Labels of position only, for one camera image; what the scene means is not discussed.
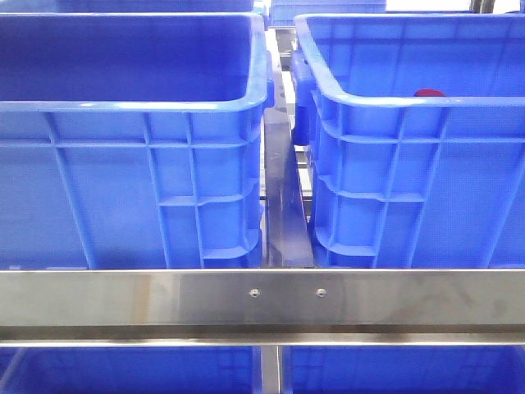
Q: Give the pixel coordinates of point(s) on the red button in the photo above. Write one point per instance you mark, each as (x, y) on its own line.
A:
(429, 93)

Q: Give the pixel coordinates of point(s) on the steel divider bar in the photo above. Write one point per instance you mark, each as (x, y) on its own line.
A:
(288, 244)

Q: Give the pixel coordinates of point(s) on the large blue crate left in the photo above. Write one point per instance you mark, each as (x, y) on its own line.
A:
(132, 141)

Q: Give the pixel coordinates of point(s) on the large blue crate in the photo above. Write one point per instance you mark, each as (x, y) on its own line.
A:
(412, 182)
(132, 141)

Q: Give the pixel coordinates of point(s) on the large blue crate right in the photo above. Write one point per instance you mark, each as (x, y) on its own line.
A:
(412, 182)

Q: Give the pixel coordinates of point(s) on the lower right blue crate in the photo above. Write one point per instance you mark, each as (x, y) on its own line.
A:
(404, 369)

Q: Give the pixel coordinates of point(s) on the lower left blue crate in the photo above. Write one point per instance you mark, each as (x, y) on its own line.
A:
(134, 370)

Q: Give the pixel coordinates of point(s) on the rear right blue crate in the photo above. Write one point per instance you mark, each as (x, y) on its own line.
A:
(282, 13)

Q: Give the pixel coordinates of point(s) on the rear left blue crate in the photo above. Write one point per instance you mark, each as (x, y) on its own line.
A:
(99, 6)

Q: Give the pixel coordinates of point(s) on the stainless steel shelf rail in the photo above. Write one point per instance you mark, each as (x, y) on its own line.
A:
(262, 307)

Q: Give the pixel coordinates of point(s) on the steel vertical post below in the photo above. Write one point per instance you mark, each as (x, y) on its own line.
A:
(272, 369)

